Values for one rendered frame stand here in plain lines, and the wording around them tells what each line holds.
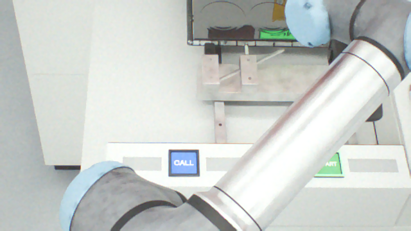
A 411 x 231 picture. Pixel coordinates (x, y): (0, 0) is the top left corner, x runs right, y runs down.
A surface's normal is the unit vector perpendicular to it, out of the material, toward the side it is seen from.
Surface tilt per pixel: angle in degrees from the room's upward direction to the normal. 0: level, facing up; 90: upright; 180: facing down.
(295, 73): 0
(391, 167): 0
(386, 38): 19
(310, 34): 90
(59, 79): 90
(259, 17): 0
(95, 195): 30
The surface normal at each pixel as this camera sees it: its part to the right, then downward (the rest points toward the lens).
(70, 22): 0.03, 0.79
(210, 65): 0.05, -0.61
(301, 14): -0.80, 0.45
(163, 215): -0.20, -0.91
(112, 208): -0.40, -0.66
